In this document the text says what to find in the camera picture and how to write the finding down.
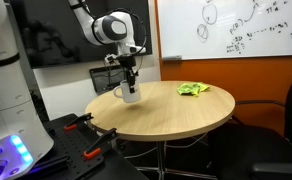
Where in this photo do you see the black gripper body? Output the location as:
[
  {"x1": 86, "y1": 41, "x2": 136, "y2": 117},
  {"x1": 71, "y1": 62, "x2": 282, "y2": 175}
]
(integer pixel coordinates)
[{"x1": 105, "y1": 54, "x2": 136, "y2": 78}]

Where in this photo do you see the white ceramic mug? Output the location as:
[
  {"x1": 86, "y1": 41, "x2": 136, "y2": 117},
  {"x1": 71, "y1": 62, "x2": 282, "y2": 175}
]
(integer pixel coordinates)
[{"x1": 113, "y1": 80, "x2": 141, "y2": 103}]

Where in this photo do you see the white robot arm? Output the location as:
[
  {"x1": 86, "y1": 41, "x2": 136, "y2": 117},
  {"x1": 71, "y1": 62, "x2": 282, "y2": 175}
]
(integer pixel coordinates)
[{"x1": 0, "y1": 0, "x2": 54, "y2": 180}]

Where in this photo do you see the round wooden table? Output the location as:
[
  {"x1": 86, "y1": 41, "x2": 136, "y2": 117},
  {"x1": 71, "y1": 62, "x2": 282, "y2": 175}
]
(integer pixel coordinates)
[{"x1": 84, "y1": 80, "x2": 236, "y2": 180}]

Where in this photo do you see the whiteboard eraser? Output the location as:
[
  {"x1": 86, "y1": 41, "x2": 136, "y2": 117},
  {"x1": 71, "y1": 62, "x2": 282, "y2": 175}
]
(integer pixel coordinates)
[{"x1": 161, "y1": 55, "x2": 182, "y2": 61}]

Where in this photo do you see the green yellow crumpled cloth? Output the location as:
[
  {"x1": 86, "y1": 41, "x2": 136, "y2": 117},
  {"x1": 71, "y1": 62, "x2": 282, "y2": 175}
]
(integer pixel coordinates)
[{"x1": 177, "y1": 82, "x2": 210, "y2": 97}]

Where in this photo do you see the black orange spring clamp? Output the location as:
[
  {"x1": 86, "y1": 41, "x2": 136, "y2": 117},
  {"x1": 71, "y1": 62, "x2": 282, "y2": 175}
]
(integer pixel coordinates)
[{"x1": 64, "y1": 113, "x2": 93, "y2": 131}]

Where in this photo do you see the black perforated mounting board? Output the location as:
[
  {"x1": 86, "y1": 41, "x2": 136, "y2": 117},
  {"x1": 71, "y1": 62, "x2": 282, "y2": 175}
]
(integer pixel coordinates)
[{"x1": 34, "y1": 114, "x2": 148, "y2": 180}]

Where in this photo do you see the black office chair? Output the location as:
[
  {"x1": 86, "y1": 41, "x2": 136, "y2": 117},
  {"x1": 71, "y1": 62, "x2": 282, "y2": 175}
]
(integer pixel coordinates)
[{"x1": 208, "y1": 84, "x2": 292, "y2": 180}]

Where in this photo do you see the black wire mesh basket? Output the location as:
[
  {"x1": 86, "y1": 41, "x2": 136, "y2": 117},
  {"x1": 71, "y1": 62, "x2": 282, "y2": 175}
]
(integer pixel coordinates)
[{"x1": 89, "y1": 65, "x2": 128, "y2": 95}]

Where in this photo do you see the wall whiteboard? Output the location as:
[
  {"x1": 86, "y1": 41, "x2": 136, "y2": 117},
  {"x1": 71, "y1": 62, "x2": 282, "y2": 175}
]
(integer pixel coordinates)
[{"x1": 157, "y1": 0, "x2": 292, "y2": 60}]

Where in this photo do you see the black wall monitor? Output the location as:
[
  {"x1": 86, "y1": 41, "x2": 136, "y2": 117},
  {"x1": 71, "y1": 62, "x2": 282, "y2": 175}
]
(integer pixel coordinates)
[{"x1": 9, "y1": 0, "x2": 152, "y2": 69}]

